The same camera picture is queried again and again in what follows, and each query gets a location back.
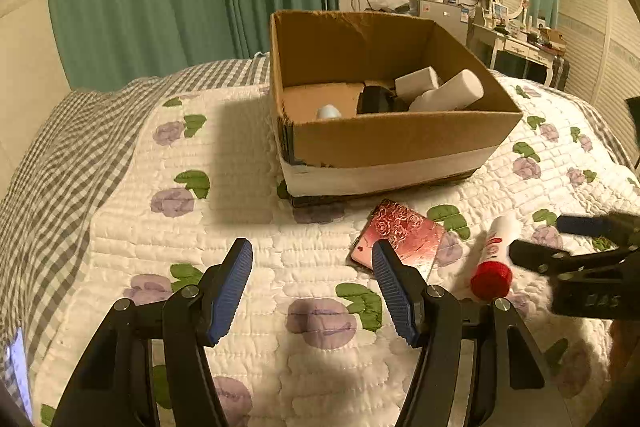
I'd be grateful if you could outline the white bottle red cap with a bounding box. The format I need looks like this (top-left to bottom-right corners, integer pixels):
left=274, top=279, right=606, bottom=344
left=470, top=213, right=522, bottom=301

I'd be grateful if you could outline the red floral phone case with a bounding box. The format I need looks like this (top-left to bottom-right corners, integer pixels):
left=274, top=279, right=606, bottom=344
left=349, top=199, right=445, bottom=280

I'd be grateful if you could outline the white cylinder device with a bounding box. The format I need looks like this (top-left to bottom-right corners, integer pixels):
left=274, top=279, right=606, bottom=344
left=409, top=69, right=484, bottom=112

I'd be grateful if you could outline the white charger plug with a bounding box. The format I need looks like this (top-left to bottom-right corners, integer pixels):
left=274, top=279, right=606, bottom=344
left=394, top=66, right=439, bottom=104

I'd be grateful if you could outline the black power adapter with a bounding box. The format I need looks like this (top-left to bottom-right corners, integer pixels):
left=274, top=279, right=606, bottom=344
left=357, top=86, right=408, bottom=115

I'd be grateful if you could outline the white earbuds case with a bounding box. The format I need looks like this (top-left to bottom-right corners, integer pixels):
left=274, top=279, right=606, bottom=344
left=316, top=104, right=342, bottom=119

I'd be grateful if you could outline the person right hand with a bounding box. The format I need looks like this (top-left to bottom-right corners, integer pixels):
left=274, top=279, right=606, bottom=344
left=608, top=321, right=640, bottom=381

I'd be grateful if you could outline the lit smartphone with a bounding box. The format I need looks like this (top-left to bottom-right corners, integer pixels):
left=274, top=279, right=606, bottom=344
left=9, top=327, right=34, bottom=421

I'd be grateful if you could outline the grey checkered bedsheet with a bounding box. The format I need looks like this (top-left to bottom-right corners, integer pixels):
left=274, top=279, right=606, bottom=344
left=1, top=53, right=269, bottom=411

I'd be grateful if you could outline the white floral quilt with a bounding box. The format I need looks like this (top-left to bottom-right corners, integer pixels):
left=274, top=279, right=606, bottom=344
left=32, top=78, right=639, bottom=426

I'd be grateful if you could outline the white louvered wardrobe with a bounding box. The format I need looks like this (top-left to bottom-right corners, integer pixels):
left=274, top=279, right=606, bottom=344
left=558, top=0, right=639, bottom=162

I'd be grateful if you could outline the white dressing table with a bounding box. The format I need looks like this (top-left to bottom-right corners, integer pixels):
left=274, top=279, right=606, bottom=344
left=466, top=22, right=562, bottom=88

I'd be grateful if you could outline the brown cardboard box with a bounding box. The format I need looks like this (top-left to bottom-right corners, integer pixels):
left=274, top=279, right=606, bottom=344
left=270, top=11, right=522, bottom=206

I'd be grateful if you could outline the silver mini fridge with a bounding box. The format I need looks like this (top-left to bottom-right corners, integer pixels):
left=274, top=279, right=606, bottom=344
left=409, top=0, right=470, bottom=44

